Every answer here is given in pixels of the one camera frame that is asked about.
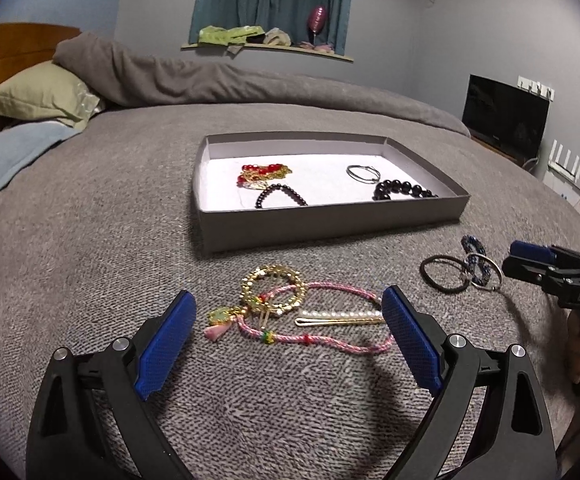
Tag red bead gold charm bracelet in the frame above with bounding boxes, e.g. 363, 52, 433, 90
237, 161, 293, 191

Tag light blue pillow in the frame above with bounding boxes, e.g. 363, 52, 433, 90
0, 120, 79, 191

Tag grey folded duvet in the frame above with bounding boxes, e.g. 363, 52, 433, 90
53, 32, 470, 136

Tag blue bead bracelet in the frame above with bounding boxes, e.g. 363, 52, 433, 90
459, 234, 492, 283

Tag large black bead bracelet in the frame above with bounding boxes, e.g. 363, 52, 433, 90
372, 178, 440, 203

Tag white wall power strip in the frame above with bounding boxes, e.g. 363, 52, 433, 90
517, 76, 556, 102

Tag pink braided cord necklace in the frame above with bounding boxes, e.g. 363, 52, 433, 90
203, 280, 396, 356

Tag grey bedspread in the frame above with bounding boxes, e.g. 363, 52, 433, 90
0, 104, 580, 479

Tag pearl gold hair clip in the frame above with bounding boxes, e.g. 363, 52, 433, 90
294, 311, 384, 327

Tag pink wine glass ornament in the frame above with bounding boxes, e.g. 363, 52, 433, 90
307, 6, 328, 44

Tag green cloth on sill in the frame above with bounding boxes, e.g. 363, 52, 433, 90
197, 25, 266, 53

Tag black television screen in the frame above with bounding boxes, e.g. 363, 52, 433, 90
461, 75, 549, 164

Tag olive green pillow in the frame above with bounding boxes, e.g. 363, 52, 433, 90
0, 61, 104, 131

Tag small dark bead bracelet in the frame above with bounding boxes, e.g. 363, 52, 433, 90
254, 183, 309, 210

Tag white wifi router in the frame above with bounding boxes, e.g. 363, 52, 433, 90
543, 140, 580, 215

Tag wooden window sill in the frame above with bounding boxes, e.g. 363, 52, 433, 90
179, 44, 354, 63

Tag pink items on sill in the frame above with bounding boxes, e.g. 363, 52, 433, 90
299, 41, 334, 55

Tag silver bangle ring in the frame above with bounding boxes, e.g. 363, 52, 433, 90
463, 252, 505, 291
345, 162, 382, 186

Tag beige cloth on sill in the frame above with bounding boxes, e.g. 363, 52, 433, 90
263, 27, 292, 47

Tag black elastic hair tie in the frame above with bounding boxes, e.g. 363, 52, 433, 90
419, 252, 471, 295

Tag grey shallow cardboard tray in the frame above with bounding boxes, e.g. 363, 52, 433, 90
192, 131, 470, 252

